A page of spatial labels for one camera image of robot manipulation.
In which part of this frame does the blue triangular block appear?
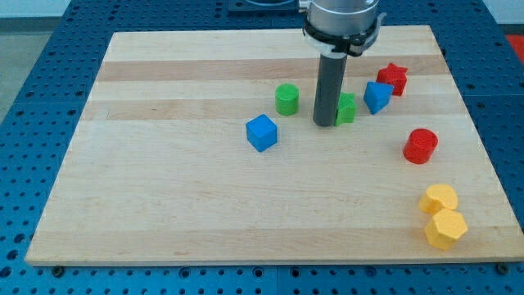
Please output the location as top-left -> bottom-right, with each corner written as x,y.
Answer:
364,81 -> 394,115

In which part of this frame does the red star block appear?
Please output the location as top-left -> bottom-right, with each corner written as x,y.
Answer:
376,63 -> 408,97

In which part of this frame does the yellow hexagon block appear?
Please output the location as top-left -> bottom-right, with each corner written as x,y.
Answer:
424,208 -> 468,251

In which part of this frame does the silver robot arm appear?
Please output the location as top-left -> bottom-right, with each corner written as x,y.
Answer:
298,0 -> 386,59

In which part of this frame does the yellow heart block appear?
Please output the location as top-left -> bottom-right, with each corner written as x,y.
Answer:
418,184 -> 459,215

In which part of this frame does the green star block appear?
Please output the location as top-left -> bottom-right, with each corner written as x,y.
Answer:
335,92 -> 358,126

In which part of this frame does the red cylinder block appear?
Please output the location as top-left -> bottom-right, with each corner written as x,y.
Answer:
403,129 -> 439,165

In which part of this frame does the blue cube block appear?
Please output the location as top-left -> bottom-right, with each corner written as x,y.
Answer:
246,114 -> 278,152

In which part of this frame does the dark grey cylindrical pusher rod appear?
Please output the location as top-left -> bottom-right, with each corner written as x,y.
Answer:
313,55 -> 347,127

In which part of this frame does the green cylinder block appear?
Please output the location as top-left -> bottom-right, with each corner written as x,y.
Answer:
275,84 -> 300,116

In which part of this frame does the light wooden board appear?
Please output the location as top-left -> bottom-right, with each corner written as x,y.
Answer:
25,25 -> 523,266

